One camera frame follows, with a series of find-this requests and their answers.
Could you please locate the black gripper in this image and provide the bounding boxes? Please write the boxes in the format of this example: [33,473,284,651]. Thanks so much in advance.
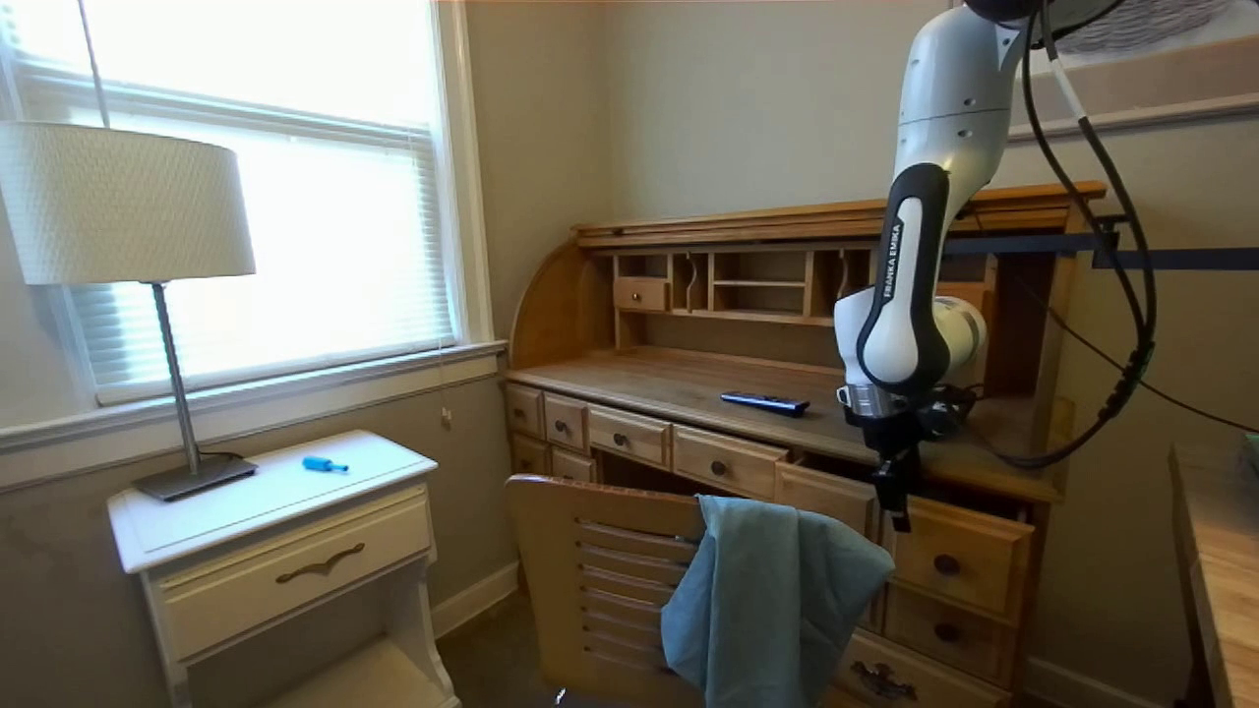
[856,392,930,535]

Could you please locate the wide wooden drawer dark knobs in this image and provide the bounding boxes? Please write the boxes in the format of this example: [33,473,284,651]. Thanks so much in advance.
[766,456,1043,622]

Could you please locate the small wooden desk drawer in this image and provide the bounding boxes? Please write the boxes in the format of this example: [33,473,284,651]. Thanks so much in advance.
[542,389,596,456]
[671,419,794,503]
[505,383,553,439]
[584,401,676,473]
[549,445,604,489]
[507,428,557,476]

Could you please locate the wide wooden hutch drawer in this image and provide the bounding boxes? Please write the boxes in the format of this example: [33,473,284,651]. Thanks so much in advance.
[936,274,995,317]

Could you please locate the small wooden hutch drawer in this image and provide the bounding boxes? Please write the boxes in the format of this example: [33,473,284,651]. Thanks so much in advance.
[613,270,672,316]

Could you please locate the blue cloth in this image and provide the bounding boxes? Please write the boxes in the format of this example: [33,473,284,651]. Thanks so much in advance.
[659,491,900,708]

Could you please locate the dark blue flat remote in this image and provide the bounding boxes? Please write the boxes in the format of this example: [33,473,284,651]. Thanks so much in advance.
[717,385,814,419]

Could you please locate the wooden roll-top desk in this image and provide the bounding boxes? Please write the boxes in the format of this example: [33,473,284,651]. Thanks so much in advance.
[500,178,1115,708]

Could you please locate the light wooden slatted chair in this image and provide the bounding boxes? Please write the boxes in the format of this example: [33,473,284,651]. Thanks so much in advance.
[505,469,722,708]

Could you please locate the light wooden table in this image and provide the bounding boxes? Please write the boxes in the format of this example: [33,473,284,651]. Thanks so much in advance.
[1169,435,1259,708]

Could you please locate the white nightstand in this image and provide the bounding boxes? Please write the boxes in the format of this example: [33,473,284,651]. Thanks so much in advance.
[107,428,463,708]

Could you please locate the window with white blinds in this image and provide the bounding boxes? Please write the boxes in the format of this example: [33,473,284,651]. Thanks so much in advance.
[0,0,495,407]

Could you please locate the white shade table lamp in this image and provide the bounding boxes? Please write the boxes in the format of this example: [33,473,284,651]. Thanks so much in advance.
[0,118,259,508]

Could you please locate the white blind wand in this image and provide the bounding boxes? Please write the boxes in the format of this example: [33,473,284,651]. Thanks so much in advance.
[75,0,112,128]

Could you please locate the wooden pedestal drawer round knob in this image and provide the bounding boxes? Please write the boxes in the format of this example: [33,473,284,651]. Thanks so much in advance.
[879,582,1022,688]

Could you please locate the wooden pedestal drawer bail handle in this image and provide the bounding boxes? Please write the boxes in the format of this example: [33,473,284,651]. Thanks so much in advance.
[840,629,1014,708]

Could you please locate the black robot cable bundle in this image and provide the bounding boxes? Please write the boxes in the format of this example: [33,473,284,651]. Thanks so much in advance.
[959,0,1162,476]

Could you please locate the thin black wall cable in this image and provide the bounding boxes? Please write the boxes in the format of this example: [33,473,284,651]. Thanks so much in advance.
[1043,301,1259,435]

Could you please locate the blue clamp mount bar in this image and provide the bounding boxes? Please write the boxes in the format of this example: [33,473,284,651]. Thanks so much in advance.
[942,207,1259,270]

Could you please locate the framed wall picture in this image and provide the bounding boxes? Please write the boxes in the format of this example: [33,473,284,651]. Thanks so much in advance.
[1009,0,1259,147]

